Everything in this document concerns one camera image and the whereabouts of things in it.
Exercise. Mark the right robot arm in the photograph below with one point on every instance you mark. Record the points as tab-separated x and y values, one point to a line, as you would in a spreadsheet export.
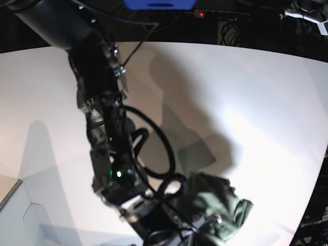
142	197

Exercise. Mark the blue box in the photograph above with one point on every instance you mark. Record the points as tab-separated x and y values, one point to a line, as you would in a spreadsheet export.
159	4

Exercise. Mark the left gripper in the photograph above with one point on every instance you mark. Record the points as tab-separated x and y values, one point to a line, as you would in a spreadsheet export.
311	11

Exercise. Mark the green t-shirt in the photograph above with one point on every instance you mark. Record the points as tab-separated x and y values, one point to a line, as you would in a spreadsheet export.
207	195

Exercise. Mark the black power strip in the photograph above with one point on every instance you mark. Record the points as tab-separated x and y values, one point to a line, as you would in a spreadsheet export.
222	15

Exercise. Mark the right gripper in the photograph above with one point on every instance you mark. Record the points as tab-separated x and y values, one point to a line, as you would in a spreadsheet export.
155	223

